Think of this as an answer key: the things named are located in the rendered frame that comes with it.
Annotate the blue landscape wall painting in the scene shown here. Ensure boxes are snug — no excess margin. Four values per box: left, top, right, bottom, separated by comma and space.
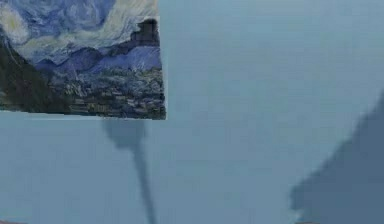
0, 0, 167, 121

